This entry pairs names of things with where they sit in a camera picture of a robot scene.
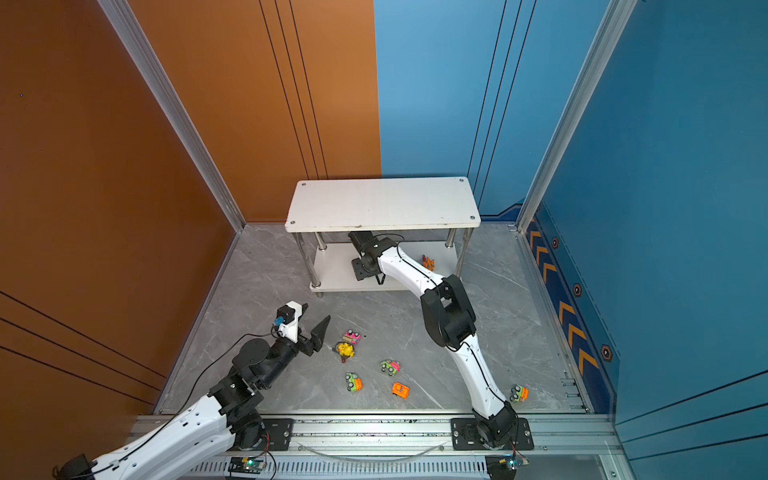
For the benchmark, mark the left aluminium corner post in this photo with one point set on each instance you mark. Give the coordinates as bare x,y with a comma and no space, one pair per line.
129,31

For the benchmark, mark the white two-tier shelf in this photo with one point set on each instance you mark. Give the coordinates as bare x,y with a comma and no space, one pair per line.
388,206

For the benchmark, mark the orange dragon toy figure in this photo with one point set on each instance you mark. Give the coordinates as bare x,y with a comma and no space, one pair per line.
428,263

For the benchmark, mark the right aluminium corner post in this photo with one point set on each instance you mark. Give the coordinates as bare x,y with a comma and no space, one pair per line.
598,56

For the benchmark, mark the green orange toy car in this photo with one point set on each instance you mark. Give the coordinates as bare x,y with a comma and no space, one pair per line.
353,382

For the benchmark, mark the right green circuit board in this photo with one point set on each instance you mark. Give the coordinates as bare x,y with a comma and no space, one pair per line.
505,467

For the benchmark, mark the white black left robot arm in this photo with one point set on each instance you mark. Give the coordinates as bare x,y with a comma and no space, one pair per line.
227,414

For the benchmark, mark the yellow pikachu toy figure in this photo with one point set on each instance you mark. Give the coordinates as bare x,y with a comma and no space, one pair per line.
345,351

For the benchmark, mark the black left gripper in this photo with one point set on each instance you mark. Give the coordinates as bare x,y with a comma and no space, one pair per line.
315,342

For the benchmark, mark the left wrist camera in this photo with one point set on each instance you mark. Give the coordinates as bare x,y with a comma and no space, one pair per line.
286,323

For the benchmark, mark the orange green toy truck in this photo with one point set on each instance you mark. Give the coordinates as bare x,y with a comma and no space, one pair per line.
518,393

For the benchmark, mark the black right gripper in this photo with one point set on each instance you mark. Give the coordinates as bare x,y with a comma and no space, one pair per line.
359,274

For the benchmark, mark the aluminium corner post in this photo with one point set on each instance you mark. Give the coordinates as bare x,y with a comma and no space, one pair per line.
598,56
129,31

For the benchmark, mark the green circuit board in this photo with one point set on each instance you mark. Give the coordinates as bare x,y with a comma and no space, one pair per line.
505,467
239,466

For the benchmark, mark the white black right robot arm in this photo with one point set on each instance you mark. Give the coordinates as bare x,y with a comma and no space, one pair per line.
450,321

